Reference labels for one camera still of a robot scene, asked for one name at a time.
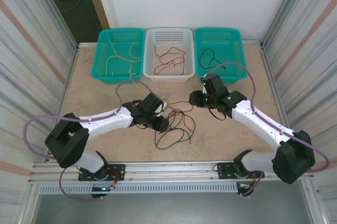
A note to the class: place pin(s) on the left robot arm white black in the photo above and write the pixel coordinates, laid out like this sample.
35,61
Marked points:
105,122

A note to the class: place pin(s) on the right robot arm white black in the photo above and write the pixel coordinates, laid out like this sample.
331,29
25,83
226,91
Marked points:
263,126

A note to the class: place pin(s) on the teal plastic basket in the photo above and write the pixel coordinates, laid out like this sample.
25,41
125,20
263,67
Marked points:
118,50
231,50

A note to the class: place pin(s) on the white plastic basket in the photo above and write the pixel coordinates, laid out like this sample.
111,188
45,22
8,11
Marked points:
168,39

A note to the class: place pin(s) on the red black power lead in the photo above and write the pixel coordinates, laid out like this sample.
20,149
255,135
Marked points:
116,175
247,185

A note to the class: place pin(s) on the black controller device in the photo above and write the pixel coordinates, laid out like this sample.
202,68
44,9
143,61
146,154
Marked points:
100,192
245,191

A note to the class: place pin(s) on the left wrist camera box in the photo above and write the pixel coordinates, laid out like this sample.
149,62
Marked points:
164,105

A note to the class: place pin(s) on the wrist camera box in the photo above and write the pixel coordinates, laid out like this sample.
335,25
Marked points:
204,77
164,105

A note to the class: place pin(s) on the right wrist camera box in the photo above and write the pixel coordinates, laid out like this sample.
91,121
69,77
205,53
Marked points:
204,77

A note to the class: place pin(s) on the aluminium mounting rail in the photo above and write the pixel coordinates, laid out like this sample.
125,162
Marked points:
171,171

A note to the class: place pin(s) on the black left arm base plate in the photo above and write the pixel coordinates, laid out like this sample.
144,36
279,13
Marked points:
116,172

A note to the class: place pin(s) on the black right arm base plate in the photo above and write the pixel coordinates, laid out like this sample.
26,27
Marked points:
226,168

